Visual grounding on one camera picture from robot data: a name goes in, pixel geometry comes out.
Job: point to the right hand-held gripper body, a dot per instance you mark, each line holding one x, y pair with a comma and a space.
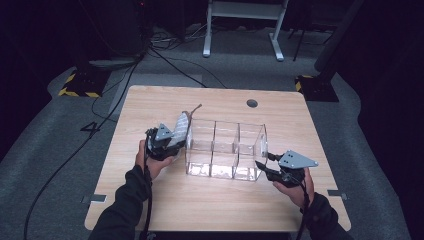
290, 173

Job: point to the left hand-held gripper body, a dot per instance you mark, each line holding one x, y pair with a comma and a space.
160, 146

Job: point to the grey striped towel brown trim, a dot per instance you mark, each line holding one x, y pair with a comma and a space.
181, 128

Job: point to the clear acrylic organizer box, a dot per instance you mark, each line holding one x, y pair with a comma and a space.
226, 153

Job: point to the person's left hand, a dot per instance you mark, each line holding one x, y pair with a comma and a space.
153, 166

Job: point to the person's right hand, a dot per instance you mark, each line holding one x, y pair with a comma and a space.
298, 193

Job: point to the dark round table grommet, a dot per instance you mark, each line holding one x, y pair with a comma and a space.
252, 103

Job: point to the black yellow striped floor base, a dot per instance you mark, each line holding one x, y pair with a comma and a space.
316, 90
86, 83

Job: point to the grey flat stand base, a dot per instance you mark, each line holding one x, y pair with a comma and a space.
113, 63

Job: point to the grey slanted pole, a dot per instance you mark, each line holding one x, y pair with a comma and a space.
336, 36

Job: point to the grey metal table bracket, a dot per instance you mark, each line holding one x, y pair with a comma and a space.
336, 194

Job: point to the white metal stand frame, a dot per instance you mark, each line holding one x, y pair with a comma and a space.
207, 33

